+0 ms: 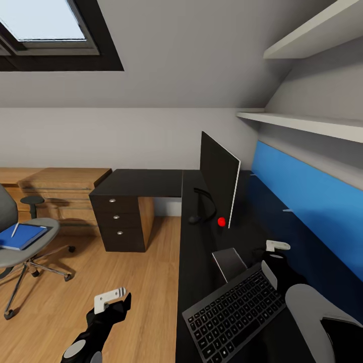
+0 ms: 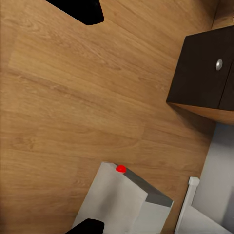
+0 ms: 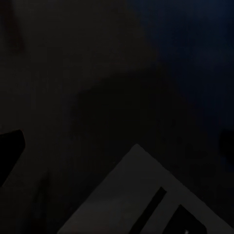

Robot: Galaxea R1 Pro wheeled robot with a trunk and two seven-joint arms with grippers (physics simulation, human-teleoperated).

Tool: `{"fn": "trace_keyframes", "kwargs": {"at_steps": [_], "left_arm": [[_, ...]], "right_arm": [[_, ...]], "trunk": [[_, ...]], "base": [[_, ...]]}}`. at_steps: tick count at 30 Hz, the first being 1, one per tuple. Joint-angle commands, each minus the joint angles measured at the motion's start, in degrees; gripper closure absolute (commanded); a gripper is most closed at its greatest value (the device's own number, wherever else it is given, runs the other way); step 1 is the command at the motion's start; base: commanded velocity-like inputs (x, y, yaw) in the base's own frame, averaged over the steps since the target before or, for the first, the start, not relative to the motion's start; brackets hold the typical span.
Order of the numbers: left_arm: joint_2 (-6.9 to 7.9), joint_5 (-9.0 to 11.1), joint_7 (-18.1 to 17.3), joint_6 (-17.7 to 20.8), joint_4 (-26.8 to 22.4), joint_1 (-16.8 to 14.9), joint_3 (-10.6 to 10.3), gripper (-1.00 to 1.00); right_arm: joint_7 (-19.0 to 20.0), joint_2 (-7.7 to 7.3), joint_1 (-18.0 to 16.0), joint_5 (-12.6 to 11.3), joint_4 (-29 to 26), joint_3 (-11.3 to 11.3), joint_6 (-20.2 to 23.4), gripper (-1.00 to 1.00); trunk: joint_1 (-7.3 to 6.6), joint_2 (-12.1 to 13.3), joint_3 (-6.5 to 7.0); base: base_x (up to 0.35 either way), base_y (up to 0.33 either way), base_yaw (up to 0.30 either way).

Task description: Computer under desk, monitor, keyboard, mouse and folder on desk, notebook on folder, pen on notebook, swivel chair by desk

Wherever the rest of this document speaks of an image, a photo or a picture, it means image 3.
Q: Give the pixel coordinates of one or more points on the desk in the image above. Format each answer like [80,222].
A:
[85,80]

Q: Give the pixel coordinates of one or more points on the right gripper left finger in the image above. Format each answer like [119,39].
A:
[12,145]

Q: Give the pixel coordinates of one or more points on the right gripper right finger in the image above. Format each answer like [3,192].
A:
[226,145]

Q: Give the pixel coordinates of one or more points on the keyboard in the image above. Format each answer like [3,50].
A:
[140,196]

